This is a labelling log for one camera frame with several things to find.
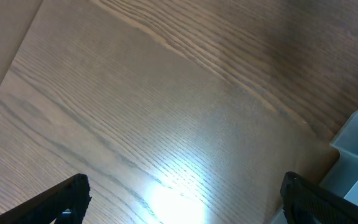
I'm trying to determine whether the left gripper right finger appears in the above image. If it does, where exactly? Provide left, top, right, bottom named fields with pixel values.
left=280, top=172, right=358, bottom=224

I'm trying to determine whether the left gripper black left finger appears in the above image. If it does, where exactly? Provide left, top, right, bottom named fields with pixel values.
left=0, top=173, right=91, bottom=224

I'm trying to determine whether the clear plastic storage bin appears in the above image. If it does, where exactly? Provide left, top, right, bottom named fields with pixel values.
left=271, top=110, right=358, bottom=223

